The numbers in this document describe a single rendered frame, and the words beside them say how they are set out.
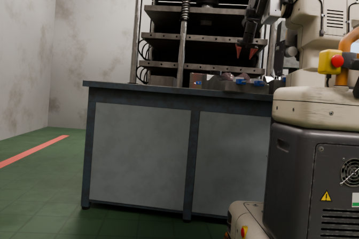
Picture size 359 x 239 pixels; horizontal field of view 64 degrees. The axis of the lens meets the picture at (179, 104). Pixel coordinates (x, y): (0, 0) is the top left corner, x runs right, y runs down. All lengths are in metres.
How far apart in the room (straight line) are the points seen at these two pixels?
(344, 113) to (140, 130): 1.16
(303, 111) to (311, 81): 0.45
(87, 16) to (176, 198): 4.41
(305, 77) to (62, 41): 4.88
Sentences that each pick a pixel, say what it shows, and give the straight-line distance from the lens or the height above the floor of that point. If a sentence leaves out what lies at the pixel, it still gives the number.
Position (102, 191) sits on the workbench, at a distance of 1.91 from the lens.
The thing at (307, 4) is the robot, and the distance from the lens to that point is 1.32.
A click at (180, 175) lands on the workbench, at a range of 1.76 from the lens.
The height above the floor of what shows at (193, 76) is 0.93.
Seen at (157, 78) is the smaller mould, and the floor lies 0.85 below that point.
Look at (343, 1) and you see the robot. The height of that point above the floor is 1.18.
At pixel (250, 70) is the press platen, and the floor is 1.01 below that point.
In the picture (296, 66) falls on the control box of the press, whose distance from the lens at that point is 2.69.
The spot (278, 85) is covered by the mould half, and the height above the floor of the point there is 0.86.
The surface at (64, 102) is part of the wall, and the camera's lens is 5.63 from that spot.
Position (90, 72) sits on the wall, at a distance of 5.52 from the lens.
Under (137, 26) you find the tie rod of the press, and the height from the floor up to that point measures 1.32.
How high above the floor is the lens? 0.75
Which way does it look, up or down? 2 degrees down
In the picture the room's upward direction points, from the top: 5 degrees clockwise
